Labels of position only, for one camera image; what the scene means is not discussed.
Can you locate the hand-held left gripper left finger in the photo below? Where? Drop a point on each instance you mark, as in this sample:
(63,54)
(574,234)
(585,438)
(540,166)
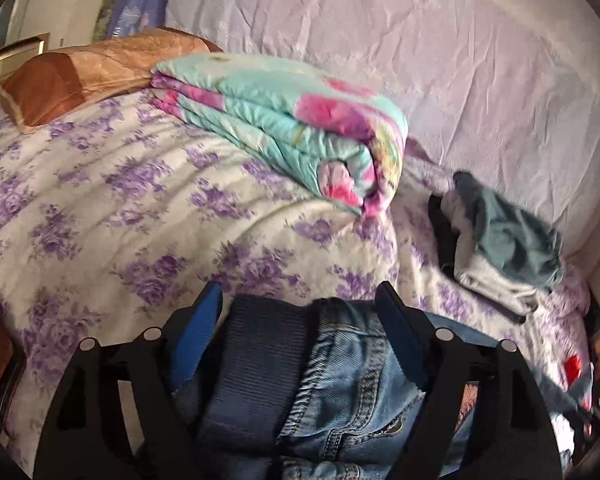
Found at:
(200,332)

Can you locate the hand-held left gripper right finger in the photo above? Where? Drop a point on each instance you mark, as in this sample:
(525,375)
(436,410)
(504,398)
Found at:
(400,335)

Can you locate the blue denim pants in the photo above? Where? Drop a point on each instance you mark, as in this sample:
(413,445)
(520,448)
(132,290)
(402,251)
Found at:
(340,385)

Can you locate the teal pants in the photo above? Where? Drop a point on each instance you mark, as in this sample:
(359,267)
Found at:
(510,235)

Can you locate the grey folded garment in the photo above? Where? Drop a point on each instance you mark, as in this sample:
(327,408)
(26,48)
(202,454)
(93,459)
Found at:
(485,275)

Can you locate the black folded garment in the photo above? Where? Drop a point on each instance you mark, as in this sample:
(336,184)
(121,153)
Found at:
(442,235)

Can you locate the purple floral bedsheet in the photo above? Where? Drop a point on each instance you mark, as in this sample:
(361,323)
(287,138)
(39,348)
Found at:
(130,210)

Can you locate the red plastic object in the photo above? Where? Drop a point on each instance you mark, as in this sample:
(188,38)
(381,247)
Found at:
(573,367)

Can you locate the folded floral quilt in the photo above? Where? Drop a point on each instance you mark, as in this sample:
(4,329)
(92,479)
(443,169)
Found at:
(280,110)

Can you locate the brown pillow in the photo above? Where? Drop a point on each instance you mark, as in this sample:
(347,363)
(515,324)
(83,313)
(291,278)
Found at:
(95,75)

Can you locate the lilac lace cover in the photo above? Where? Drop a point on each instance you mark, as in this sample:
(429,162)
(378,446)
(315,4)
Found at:
(405,50)

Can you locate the blue patterned cloth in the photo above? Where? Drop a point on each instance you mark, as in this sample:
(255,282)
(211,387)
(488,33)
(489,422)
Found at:
(142,0)

